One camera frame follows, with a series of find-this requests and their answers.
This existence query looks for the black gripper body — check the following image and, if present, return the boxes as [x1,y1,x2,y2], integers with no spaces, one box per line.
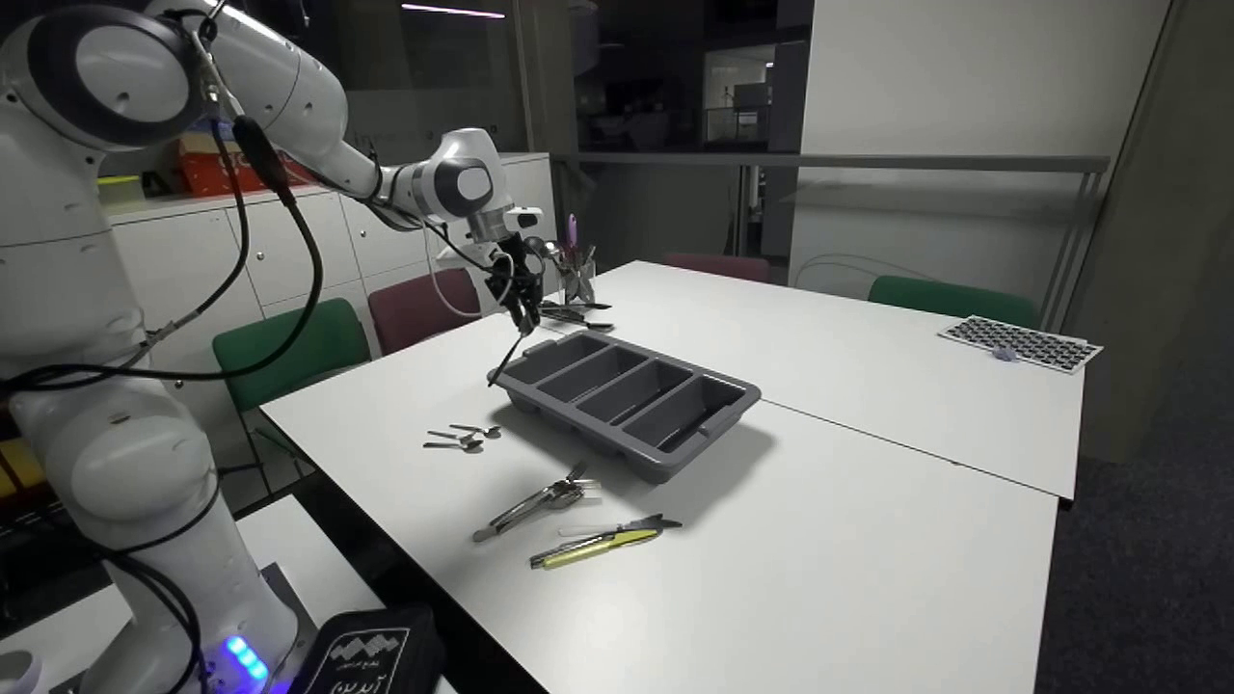
[489,233,552,298]

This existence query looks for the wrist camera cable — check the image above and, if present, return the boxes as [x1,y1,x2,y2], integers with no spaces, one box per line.
[0,12,518,391]

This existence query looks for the green chair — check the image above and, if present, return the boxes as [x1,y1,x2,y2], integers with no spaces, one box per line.
[863,270,1045,333]
[209,298,376,418]

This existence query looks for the grey handrail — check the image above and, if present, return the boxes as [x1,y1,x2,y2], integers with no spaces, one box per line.
[552,146,1116,179]

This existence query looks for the long black-tipped tongs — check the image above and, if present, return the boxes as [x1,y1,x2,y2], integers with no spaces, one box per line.
[562,302,621,337]
[536,298,599,329]

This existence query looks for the small silver tongs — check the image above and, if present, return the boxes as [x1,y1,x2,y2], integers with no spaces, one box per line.
[467,464,595,544]

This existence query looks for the black control box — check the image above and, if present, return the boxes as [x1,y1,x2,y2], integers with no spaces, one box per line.
[284,604,446,694]

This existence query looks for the grey plastic cutlery tray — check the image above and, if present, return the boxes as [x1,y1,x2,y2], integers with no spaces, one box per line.
[498,329,769,484]

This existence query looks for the yellow-green handled peeler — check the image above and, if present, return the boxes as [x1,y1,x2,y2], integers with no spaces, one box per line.
[525,509,683,574]

